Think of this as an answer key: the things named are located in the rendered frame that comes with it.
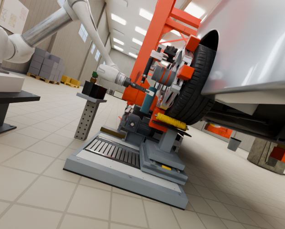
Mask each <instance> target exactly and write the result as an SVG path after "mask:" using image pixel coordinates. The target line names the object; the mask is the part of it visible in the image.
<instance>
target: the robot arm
mask: <svg viewBox="0 0 285 229"><path fill-rule="evenodd" d="M78 21H81V23H82V25H83V26H84V28H85V30H86V32H87V33H88V35H89V37H90V38H91V40H92V41H93V43H94V45H95V46H96V48H97V50H98V51H99V53H100V54H101V56H102V58H103V59H104V62H105V65H99V67H98V68H97V75H98V76H99V77H101V78H103V79H104V80H106V81H109V82H111V83H115V84H118V85H121V86H122V85H123V86H124V87H126V88H128V86H129V85H130V86H131V87H132V88H135V89H138V90H140V91H143V92H144V93H147V94H149V95H151V96H153V95H154V92H152V91H150V90H148V89H146V88H143V87H141V86H139V85H137V84H136V83H135V82H131V78H129V77H126V75H125V74H123V73H121V72H120V70H119V68H118V67H117V65H116V64H114V63H113V62H112V60H111V58H110V56H109V55H108V53H107V51H106V49H105V47H104V45H103V43H102V41H101V40H100V38H99V36H98V34H97V32H96V30H95V28H94V26H93V24H92V21H91V18H90V4H89V2H88V0H66V1H65V3H64V4H63V7H62V8H60V9H59V10H58V11H56V12H55V13H53V14H52V15H50V16H49V17H47V18H46V19H44V20H43V21H41V22H40V23H38V24H37V25H35V26H34V27H32V28H31V29H29V30H28V31H26V32H25V33H23V34H13V35H9V36H8V35H7V33H6V31H5V30H4V29H3V28H2V27H0V73H4V74H9V72H8V71H6V70H4V69H2V68H1V66H2V61H3V60H5V61H8V62H12V63H25V62H27V61H29V60H30V59H31V56H32V55H33V53H34V52H35V47H36V46H37V45H38V44H40V43H41V42H43V41H44V40H46V39H47V38H49V37H50V36H52V35H53V34H55V33H56V32H58V31H59V30H61V29H62V28H64V27H65V26H67V25H68V24H70V23H71V22H78Z"/></svg>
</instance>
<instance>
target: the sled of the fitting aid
mask: <svg viewBox="0 0 285 229"><path fill-rule="evenodd" d="M139 152H140V170H142V171H144V172H147V173H150V174H153V175H156V176H159V177H162V178H164V179H167V180H170V181H173V182H176V183H178V184H181V185H185V183H186V181H187V178H188V176H187V174H186V173H185V172H184V170H180V169H177V168H174V167H171V166H169V165H166V164H163V163H160V162H158V161H155V160H152V159H149V158H148V154H147V150H146V146H145V143H144V142H141V144H140V147H139Z"/></svg>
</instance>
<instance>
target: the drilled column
mask: <svg viewBox="0 0 285 229"><path fill-rule="evenodd" d="M99 104H100V103H94V102H91V101H89V100H87V102H86V104H85V108H84V110H83V113H82V116H81V119H80V121H79V124H78V127H77V130H76V132H75V135H74V138H76V139H79V140H82V141H84V140H86V139H87V137H88V134H89V131H90V129H91V126H92V123H93V121H94V118H95V115H96V112H97V110H98V107H99Z"/></svg>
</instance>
